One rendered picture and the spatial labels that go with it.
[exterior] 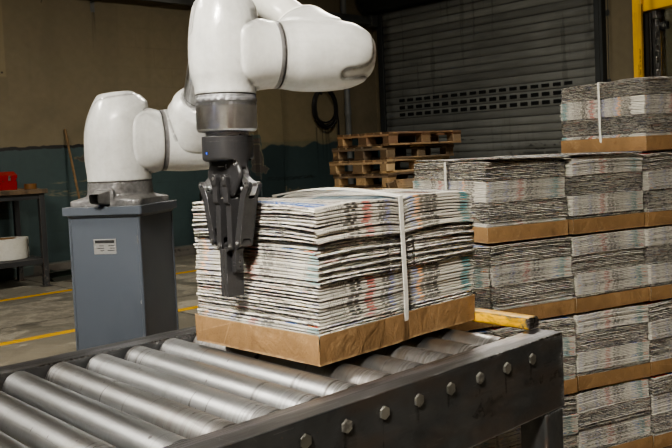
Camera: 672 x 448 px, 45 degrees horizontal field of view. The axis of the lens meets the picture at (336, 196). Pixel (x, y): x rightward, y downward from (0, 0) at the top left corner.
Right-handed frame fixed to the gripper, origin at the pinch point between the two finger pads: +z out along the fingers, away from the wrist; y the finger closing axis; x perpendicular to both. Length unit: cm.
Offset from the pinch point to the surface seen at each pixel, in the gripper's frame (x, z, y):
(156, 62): -411, -133, 705
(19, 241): -221, 48, 640
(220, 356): -0.5, 13.5, 4.7
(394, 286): -20.2, 3.5, -13.9
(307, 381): -0.2, 13.6, -16.0
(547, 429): -38, 27, -29
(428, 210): -28.3, -7.6, -14.1
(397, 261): -20.7, -0.3, -14.2
